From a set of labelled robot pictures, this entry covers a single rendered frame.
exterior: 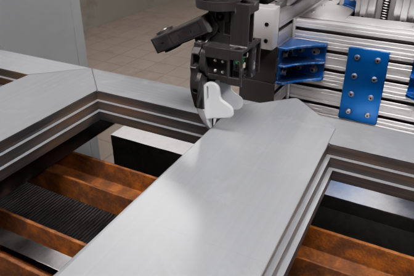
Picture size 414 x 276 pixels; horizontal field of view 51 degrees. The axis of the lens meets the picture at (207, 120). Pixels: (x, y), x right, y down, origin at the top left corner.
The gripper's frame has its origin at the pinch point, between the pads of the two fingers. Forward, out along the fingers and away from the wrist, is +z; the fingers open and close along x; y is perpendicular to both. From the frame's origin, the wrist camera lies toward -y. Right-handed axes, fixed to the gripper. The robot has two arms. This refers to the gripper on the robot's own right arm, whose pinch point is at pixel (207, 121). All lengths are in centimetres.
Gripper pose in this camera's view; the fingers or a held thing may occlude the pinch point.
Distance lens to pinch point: 70.9
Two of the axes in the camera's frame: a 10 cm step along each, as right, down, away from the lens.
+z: 0.0, 8.9, 4.6
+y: 8.9, 2.1, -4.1
